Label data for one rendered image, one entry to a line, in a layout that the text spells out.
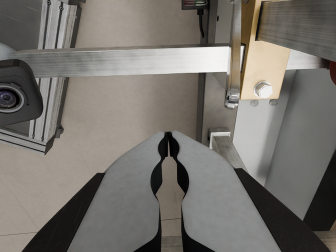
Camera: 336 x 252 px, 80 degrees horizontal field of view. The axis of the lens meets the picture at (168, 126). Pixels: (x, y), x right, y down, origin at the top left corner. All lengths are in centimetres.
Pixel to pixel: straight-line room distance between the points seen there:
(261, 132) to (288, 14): 46
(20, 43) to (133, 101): 58
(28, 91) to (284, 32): 21
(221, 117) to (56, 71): 34
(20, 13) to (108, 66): 81
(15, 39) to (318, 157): 110
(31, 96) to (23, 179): 167
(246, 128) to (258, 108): 7
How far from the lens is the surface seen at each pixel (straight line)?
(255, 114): 60
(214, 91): 45
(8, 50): 32
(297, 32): 20
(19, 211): 215
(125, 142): 136
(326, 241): 39
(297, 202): 63
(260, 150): 67
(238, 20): 18
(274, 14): 23
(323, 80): 53
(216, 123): 48
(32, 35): 105
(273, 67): 28
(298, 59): 30
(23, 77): 19
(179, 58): 26
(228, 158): 40
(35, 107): 20
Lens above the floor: 111
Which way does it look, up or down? 61 degrees down
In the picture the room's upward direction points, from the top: 178 degrees clockwise
